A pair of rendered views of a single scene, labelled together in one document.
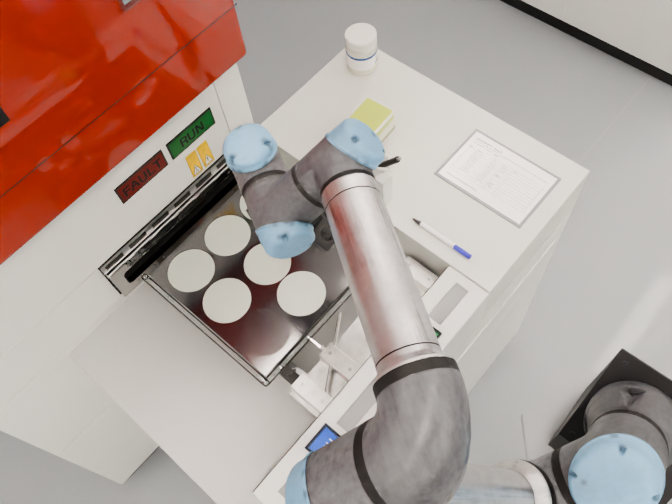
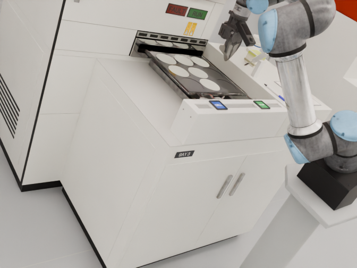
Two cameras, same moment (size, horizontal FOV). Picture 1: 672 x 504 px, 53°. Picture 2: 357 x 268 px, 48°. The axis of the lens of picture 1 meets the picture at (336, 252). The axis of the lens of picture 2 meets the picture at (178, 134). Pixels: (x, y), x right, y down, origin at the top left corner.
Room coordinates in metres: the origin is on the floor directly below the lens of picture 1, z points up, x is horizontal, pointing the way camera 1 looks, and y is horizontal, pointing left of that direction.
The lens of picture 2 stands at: (-1.12, 0.34, 1.57)
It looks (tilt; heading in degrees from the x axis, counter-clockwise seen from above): 29 degrees down; 353
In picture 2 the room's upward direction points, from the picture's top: 25 degrees clockwise
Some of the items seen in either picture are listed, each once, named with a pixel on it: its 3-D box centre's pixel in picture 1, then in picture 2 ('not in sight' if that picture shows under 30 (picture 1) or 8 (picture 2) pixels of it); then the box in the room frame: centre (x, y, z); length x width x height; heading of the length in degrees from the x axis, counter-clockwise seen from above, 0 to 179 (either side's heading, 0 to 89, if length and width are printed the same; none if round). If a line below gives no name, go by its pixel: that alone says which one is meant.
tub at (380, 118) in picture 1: (371, 124); (255, 58); (0.89, -0.12, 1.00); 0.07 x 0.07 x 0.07; 44
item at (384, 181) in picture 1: (377, 177); (257, 62); (0.74, -0.10, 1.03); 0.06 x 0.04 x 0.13; 41
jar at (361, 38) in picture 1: (361, 49); (255, 44); (1.10, -0.13, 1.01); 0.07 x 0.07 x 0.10
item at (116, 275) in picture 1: (191, 215); (170, 50); (0.81, 0.30, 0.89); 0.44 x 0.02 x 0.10; 131
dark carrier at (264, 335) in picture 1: (263, 263); (196, 72); (0.66, 0.15, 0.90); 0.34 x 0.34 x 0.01; 41
